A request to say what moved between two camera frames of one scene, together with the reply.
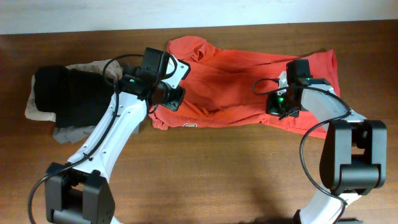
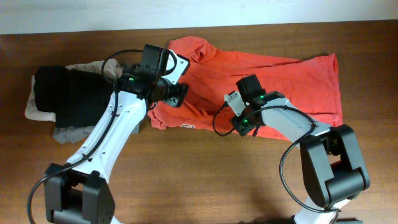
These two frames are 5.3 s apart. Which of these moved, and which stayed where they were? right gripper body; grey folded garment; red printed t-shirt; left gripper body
Moved: right gripper body
Stayed: red printed t-shirt; left gripper body; grey folded garment
